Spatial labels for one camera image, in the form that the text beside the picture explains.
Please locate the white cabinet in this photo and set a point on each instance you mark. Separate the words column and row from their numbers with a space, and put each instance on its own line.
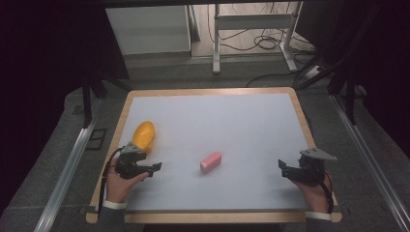
column 148, row 29

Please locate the orange mango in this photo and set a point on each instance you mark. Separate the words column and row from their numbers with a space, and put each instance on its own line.
column 144, row 135

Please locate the white metal desk frame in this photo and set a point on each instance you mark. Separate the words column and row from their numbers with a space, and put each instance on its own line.
column 254, row 21

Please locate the black metal stand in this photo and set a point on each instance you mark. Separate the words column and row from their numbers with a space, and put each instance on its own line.
column 349, row 93
column 87, row 100

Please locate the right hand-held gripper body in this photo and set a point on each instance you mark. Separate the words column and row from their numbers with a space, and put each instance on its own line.
column 311, row 167

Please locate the person's left hand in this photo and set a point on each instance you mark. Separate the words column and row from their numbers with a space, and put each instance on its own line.
column 121, row 187

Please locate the aluminium rail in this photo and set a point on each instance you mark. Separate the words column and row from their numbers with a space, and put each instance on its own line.
column 370, row 161
column 66, row 174

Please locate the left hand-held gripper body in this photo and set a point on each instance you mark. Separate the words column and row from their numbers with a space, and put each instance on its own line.
column 129, row 161

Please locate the pink soap bar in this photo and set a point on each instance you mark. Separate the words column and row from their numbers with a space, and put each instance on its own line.
column 211, row 162

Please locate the person's right hand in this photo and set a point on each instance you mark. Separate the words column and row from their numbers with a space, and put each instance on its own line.
column 314, row 195

